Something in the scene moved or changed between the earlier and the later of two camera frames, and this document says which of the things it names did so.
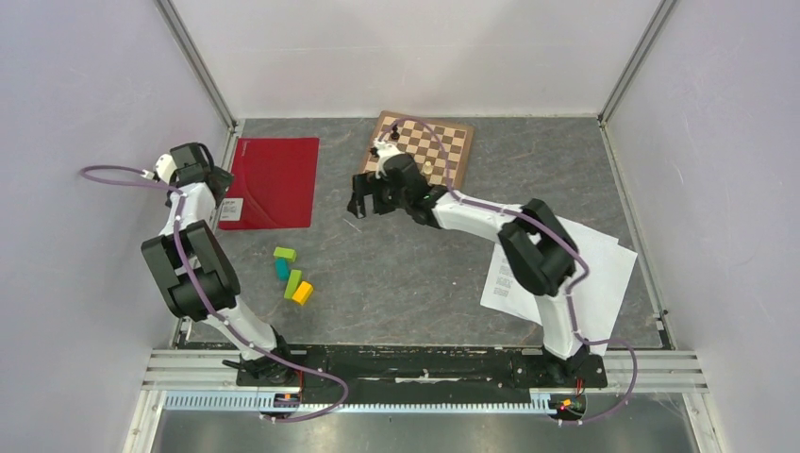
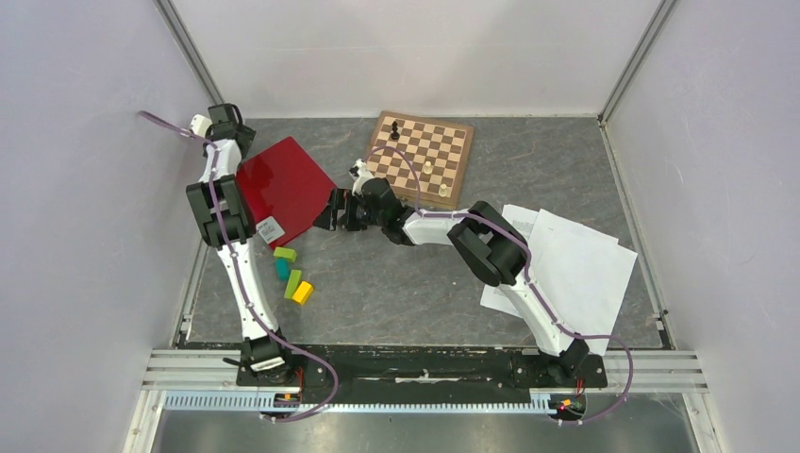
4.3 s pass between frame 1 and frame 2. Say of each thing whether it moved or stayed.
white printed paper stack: stayed
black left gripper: moved
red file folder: moved
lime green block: stayed
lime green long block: stayed
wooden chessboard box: stayed
